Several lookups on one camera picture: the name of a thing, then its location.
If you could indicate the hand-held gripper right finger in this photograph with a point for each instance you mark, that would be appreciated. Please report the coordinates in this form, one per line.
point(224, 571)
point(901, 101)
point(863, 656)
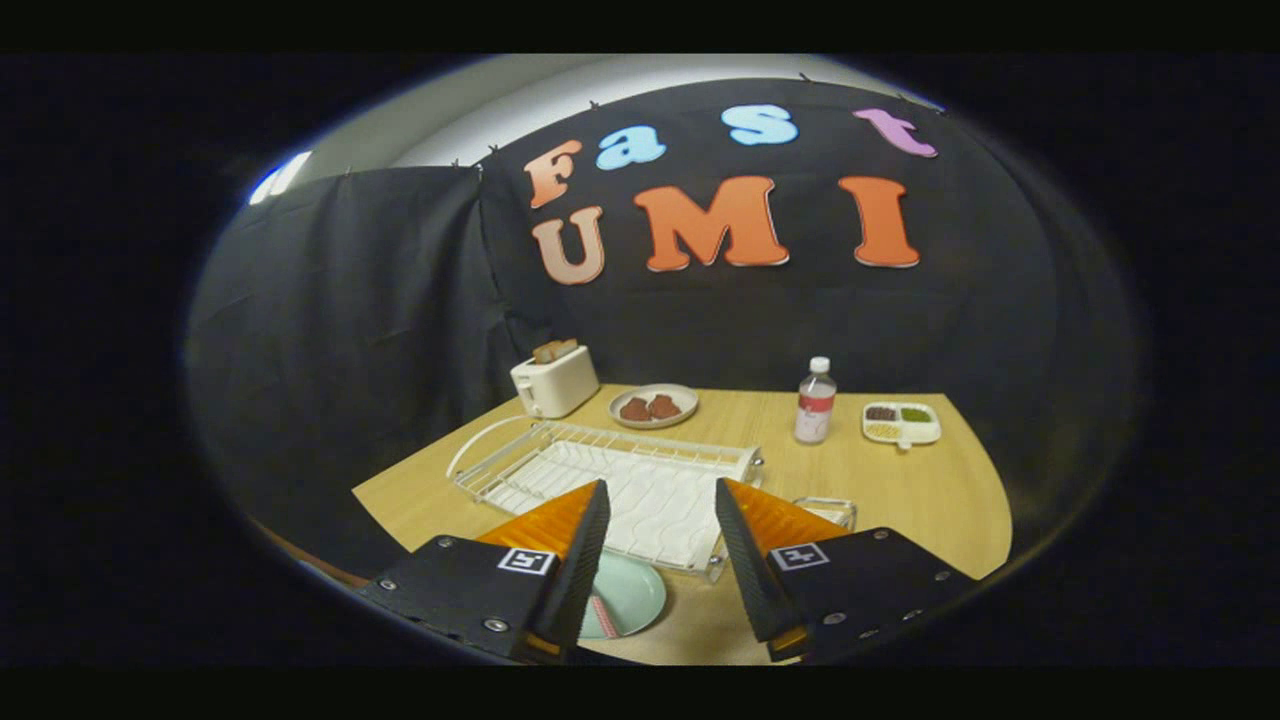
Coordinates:
point(745, 560)

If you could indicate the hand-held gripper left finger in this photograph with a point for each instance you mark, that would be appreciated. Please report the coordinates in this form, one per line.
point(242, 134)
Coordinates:
point(580, 570)

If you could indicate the mint green plate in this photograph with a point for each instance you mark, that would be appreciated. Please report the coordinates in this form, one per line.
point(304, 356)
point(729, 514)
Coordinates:
point(635, 595)

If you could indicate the beige round plate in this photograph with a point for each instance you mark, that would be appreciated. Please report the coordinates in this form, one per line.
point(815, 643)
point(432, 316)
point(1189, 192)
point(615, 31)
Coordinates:
point(690, 400)

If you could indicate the clear plastic water bottle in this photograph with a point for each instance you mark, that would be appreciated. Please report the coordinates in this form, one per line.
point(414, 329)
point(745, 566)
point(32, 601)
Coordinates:
point(814, 410)

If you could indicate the brown meat piece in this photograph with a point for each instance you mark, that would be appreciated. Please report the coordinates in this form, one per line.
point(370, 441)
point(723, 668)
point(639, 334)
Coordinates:
point(635, 409)
point(665, 406)

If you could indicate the white toaster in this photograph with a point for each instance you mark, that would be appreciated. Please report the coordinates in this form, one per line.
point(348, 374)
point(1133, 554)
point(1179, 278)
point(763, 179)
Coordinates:
point(560, 388)

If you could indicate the pile of yellow beans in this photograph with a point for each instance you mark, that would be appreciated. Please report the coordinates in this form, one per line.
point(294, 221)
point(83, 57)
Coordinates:
point(882, 431)

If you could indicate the pile of brown beans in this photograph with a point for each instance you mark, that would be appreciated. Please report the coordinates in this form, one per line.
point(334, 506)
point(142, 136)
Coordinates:
point(881, 413)

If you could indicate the white divided tray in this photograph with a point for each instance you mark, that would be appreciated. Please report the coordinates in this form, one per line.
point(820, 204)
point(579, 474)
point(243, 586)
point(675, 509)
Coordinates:
point(920, 432)

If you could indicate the toasted bread slice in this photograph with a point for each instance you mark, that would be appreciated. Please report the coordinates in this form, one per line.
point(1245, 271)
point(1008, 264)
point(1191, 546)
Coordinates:
point(567, 348)
point(545, 353)

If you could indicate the pile of green beans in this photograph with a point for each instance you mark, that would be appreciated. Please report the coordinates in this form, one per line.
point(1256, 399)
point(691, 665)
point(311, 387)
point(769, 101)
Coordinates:
point(916, 414)

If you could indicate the ceiling light panel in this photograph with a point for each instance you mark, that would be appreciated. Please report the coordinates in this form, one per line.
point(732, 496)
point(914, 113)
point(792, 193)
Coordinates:
point(282, 178)

